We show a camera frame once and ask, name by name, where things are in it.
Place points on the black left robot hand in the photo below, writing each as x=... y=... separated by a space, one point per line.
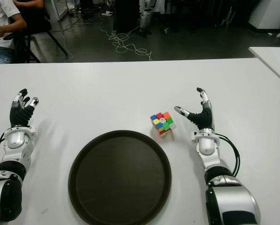
x=19 y=114

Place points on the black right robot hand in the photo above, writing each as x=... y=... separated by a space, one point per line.
x=205 y=118

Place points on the multicoloured Rubik's cube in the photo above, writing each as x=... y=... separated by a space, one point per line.
x=163 y=124

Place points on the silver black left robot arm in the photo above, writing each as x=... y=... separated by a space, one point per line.
x=15 y=140

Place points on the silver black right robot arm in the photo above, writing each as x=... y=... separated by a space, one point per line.
x=236 y=201

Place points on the dark brown round plate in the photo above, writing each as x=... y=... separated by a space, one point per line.
x=119 y=178

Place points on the black chair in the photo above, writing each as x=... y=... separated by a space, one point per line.
x=27 y=44

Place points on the white side table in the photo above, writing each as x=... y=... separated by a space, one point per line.
x=273 y=56

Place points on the person in black shirt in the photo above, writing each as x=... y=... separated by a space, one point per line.
x=34 y=16

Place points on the white cabinet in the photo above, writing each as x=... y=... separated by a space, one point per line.
x=57 y=9

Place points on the silver humanoid robot legs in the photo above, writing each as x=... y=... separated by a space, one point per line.
x=145 y=16

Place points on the white machine housing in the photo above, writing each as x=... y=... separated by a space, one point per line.
x=271 y=14

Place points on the black cabinet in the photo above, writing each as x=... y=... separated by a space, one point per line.
x=126 y=14

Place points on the white power strip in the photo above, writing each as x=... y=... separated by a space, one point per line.
x=107 y=14

